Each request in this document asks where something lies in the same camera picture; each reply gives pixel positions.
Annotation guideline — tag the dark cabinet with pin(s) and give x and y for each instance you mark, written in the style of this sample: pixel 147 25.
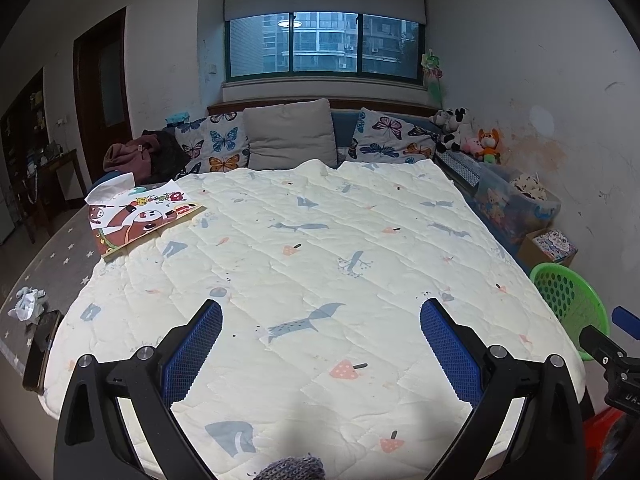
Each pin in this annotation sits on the dark cabinet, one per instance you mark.
pixel 25 150

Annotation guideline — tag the pink plush toy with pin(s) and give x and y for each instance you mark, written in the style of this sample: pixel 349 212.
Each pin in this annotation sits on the pink plush toy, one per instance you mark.
pixel 471 146

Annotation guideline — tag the cream printed cloth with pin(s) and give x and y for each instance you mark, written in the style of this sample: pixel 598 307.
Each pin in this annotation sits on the cream printed cloth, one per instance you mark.
pixel 527 186

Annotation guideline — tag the red plastic stool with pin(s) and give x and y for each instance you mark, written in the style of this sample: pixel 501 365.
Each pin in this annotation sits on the red plastic stool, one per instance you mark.
pixel 605 445

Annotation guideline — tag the pink garment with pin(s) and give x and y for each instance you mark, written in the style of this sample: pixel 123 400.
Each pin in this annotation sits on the pink garment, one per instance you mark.
pixel 127 160

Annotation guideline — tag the grey star-print mat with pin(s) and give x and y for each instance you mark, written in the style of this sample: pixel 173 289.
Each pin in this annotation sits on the grey star-print mat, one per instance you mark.
pixel 55 265

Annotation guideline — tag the grey pillow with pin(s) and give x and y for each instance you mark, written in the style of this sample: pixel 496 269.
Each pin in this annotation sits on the grey pillow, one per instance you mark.
pixel 292 132

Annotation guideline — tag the clear plastic storage bin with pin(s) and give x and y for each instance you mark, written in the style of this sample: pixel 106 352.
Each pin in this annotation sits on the clear plastic storage bin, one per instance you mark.
pixel 505 210

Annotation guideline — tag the person's left hand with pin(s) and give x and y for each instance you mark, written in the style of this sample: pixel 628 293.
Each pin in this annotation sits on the person's left hand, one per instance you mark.
pixel 292 469

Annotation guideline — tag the wooden headboard rail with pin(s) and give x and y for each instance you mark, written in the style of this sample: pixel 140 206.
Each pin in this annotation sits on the wooden headboard rail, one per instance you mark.
pixel 225 108

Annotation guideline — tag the teal cloth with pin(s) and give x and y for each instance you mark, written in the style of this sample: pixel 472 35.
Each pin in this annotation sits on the teal cloth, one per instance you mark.
pixel 179 116

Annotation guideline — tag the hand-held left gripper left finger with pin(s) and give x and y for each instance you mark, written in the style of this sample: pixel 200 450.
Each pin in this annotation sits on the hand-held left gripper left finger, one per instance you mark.
pixel 192 352

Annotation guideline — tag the crumpled white tissue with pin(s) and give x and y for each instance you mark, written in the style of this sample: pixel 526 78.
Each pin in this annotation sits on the crumpled white tissue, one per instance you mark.
pixel 27 304

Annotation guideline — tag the white paper sheet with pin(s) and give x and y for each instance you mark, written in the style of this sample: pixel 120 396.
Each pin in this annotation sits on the white paper sheet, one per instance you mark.
pixel 112 187

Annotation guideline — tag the black garment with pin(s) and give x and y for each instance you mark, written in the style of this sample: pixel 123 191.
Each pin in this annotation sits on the black garment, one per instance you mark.
pixel 167 155

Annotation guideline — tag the butterfly print pillow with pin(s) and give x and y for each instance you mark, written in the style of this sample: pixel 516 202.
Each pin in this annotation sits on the butterfly print pillow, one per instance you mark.
pixel 395 135
pixel 220 142

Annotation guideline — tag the cardboard box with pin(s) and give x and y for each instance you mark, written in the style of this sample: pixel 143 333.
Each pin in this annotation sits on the cardboard box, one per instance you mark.
pixel 530 255

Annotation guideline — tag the dark wooden door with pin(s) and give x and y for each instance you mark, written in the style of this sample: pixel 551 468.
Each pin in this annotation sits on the dark wooden door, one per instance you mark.
pixel 105 90

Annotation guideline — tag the wooden side table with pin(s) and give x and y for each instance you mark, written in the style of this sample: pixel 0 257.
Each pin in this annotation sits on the wooden side table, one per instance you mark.
pixel 57 175

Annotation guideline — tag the stack of colourful books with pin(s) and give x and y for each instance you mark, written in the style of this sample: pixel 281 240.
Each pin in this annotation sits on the stack of colourful books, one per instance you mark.
pixel 554 245

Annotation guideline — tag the white quilted mat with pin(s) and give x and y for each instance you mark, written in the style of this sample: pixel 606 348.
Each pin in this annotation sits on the white quilted mat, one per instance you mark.
pixel 320 300

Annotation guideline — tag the cartoon tissue box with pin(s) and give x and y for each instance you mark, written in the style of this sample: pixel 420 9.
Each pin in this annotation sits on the cartoon tissue box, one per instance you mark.
pixel 140 222

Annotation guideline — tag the dotted grey fabric box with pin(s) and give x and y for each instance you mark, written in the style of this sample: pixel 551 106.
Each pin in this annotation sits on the dotted grey fabric box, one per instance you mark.
pixel 457 170

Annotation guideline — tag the black phone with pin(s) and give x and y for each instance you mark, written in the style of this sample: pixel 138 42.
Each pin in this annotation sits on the black phone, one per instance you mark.
pixel 42 350

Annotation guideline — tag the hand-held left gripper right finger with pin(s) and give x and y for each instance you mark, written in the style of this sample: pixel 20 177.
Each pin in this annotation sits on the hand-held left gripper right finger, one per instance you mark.
pixel 450 352

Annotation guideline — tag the orange fox plush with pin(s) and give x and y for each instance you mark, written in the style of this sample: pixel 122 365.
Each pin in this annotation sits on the orange fox plush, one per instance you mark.
pixel 489 144

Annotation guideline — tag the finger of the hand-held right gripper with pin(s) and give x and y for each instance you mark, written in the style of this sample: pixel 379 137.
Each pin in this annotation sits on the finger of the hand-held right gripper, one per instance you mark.
pixel 627 321
pixel 602 345

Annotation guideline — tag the black and white cow plush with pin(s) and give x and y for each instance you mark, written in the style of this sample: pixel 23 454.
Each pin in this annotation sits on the black and white cow plush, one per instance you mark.
pixel 452 127

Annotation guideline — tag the green plastic basket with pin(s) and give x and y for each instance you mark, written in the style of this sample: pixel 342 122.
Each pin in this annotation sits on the green plastic basket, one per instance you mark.
pixel 570 295

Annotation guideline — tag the window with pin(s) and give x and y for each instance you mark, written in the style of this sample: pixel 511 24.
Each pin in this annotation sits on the window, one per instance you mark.
pixel 325 42

